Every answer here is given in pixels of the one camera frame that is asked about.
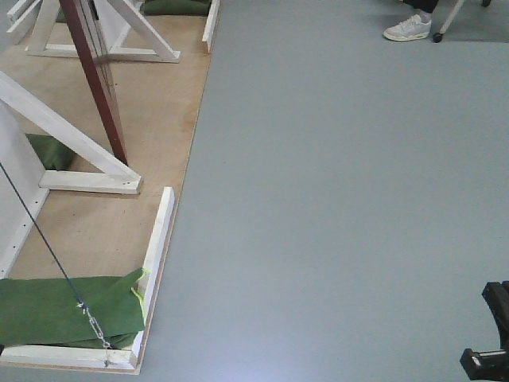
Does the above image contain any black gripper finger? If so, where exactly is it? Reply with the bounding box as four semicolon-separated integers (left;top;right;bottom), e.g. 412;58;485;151
460;349;508;381
482;280;508;350

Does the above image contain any brown wooden door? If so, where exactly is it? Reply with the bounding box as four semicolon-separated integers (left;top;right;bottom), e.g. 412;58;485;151
60;0;127;164

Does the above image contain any office chair base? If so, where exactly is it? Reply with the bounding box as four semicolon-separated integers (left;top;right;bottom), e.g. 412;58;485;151
431;0;492;44

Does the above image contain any white sneaker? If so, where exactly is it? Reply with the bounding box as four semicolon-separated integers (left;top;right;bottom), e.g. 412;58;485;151
383;14;432;42

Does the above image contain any near green sandbag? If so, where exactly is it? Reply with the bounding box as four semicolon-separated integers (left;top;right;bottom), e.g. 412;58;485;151
1;268;146;349

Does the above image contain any green sandbag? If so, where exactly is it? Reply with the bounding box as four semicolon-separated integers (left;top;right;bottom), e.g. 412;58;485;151
1;268;146;349
25;134;76;171
141;0;212;16

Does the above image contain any far green sandbag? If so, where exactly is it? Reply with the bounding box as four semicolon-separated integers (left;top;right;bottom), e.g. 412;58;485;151
141;0;212;16

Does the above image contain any middle green sandbag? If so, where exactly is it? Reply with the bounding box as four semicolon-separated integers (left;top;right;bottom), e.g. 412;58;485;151
25;134;76;171

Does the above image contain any white edge rail near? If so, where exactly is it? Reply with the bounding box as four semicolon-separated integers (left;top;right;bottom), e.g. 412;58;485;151
131;187;175;374

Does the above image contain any white edge rail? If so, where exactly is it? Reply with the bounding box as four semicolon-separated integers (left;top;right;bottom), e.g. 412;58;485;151
131;187;175;374
202;0;220;53

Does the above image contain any white bottom rail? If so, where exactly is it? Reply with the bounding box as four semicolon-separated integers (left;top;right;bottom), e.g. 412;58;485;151
1;345;138;370

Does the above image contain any white edge rail far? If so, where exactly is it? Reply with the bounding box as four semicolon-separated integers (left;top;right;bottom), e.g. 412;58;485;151
202;0;220;53

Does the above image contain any small metal chain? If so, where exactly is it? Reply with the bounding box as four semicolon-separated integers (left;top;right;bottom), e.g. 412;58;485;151
76;302;115;352

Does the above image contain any far white wooden support frame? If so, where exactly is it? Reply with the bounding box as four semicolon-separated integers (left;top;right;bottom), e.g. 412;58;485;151
6;1;181;63

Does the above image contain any white wooden support frame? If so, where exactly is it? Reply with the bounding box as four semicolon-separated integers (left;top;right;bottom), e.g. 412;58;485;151
0;71;144;279
6;1;181;63

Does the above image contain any near white wooden support frame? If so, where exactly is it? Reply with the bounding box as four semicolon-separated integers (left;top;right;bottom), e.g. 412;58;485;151
0;71;144;279

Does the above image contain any thin dark tension wire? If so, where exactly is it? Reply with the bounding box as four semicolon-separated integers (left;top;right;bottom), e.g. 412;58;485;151
0;162;80;307

